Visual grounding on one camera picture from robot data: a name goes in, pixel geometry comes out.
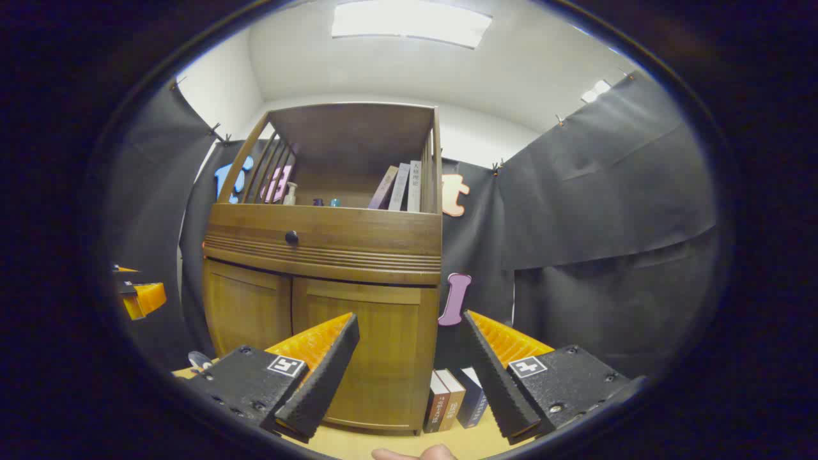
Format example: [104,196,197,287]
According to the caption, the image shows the wooden double-door shoe cabinet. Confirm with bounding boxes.
[202,102,444,436]

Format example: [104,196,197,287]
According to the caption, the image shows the small ceiling light panel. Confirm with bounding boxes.
[580,79,612,104]

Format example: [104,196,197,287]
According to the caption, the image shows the large ceiling light panel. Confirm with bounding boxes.
[331,0,493,50]

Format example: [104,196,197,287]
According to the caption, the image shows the brown book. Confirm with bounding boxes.
[423,371,451,434]

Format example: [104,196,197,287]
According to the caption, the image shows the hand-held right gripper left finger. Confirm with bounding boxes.
[182,312,360,443]

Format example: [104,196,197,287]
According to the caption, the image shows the dark blue book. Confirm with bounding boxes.
[451,367,490,429]

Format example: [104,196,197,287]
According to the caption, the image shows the tan book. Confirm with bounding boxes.
[436,369,466,431]

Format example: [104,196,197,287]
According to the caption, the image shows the wooden shoe cabinet door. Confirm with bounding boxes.
[204,259,295,358]
[293,278,440,432]

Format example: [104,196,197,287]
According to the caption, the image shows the black backdrop cloth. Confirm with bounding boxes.
[105,70,720,384]

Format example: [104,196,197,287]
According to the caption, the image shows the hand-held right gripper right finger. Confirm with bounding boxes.
[461,310,647,446]

